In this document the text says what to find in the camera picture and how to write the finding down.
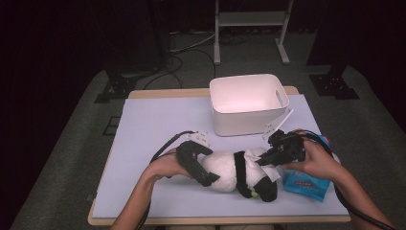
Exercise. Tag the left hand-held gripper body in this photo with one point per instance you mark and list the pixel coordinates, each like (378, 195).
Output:
(185, 155)

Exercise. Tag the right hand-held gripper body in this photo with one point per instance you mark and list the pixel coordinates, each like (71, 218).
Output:
(288, 148)

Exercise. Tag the white wet wipe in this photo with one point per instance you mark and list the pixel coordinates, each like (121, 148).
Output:
(271, 174)

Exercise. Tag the panda plush toy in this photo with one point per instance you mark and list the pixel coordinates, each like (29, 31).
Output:
(223, 169)

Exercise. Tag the white plastic storage box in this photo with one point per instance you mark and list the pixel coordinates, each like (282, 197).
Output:
(245, 123)

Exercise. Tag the blue wet wipes pack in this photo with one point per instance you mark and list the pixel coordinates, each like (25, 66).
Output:
(303, 187)

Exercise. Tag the person's left hand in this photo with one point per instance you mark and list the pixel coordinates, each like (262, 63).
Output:
(164, 167)

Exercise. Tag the person's right hand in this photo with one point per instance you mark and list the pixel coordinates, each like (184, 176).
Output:
(319, 163)

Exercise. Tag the pale blue table mat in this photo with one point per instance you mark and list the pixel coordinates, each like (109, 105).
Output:
(178, 118)

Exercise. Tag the black stand base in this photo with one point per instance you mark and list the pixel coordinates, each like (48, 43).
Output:
(116, 87)
(332, 86)

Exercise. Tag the dark square floor plate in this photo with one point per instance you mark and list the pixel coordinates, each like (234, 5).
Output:
(111, 125)

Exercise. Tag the white metal stand frame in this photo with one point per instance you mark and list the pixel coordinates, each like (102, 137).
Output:
(249, 18)

